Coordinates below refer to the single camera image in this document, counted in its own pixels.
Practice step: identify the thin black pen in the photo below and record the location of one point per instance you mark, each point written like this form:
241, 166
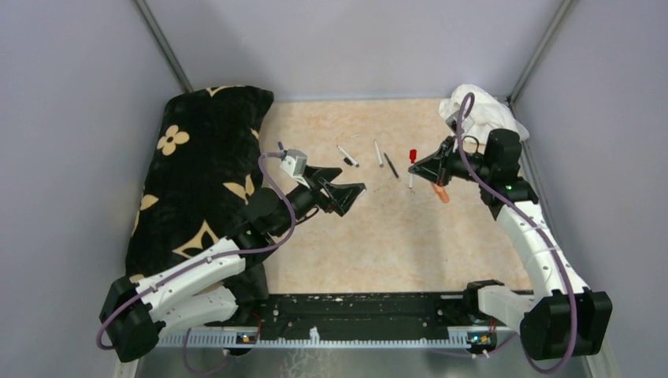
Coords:
391, 166

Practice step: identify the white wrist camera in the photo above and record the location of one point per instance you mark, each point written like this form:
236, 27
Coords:
293, 163
452, 122

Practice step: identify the white purple-tip marker pen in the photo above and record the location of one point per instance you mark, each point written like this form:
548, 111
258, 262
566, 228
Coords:
346, 154

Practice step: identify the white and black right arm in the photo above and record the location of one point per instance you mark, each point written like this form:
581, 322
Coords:
565, 315

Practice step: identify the aluminium corner post right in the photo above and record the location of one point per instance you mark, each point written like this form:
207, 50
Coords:
548, 37

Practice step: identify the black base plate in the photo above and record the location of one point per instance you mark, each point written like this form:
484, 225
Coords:
365, 317

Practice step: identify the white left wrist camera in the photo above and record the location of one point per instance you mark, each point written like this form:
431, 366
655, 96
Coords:
293, 163

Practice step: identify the white crumpled cloth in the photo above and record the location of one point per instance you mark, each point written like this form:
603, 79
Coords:
487, 114

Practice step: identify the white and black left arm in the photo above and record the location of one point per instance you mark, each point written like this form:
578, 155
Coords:
135, 315

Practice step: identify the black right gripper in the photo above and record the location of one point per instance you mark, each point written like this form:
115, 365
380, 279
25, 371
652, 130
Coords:
438, 167

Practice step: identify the aluminium corner post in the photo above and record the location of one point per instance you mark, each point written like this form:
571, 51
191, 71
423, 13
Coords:
155, 31
548, 37

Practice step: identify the white red-cap marker pen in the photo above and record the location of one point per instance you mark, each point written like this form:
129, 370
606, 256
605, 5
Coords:
412, 158

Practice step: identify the slotted cable duct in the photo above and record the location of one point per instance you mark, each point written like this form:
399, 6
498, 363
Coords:
245, 338

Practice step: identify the orange highlighter pen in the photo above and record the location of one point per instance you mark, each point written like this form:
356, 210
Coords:
441, 193

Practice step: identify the aluminium corner post left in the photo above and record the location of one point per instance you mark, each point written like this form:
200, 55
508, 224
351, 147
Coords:
155, 31

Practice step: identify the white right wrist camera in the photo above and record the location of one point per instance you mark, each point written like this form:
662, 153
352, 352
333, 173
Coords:
452, 122

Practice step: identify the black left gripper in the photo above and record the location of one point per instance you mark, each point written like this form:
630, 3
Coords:
321, 190

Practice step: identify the black floral blanket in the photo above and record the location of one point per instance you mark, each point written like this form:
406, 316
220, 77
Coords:
203, 171

